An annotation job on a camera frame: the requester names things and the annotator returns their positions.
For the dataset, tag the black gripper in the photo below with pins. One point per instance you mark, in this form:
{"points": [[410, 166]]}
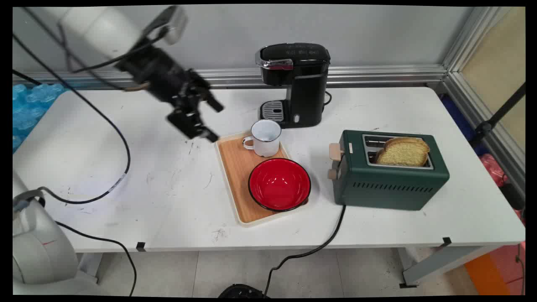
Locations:
{"points": [[161, 76]]}

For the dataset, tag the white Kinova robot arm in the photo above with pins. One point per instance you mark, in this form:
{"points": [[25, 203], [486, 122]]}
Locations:
{"points": [[37, 251]]}

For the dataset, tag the white enamel mug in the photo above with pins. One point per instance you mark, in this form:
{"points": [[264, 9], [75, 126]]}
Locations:
{"points": [[265, 137]]}

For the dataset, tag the wooden serving tray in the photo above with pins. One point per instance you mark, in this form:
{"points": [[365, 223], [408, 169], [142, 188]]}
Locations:
{"points": [[239, 176]]}

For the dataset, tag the black coffee machine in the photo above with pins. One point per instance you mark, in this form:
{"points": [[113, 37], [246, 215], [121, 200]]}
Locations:
{"points": [[295, 82]]}

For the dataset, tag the red bowl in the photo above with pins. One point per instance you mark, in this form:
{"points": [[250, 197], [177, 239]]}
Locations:
{"points": [[279, 184]]}

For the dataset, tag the blue bubble wrap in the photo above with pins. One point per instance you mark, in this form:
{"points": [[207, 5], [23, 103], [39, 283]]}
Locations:
{"points": [[29, 105]]}

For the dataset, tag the black round floor object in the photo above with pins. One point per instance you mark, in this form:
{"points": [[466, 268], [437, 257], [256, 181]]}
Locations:
{"points": [[241, 291]]}

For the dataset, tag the green toaster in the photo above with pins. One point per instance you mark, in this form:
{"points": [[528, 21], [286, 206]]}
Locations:
{"points": [[388, 180]]}

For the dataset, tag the toasted bread slice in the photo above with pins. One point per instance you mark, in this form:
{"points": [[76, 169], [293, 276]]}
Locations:
{"points": [[403, 152]]}

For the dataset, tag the black tripod stand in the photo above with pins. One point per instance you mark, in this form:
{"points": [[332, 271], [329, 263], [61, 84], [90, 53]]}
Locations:
{"points": [[497, 119]]}

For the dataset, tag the pink plastic bag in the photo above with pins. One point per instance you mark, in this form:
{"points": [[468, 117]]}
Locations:
{"points": [[495, 167]]}

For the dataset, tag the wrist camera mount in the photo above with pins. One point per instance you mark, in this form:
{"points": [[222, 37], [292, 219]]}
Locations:
{"points": [[170, 23]]}

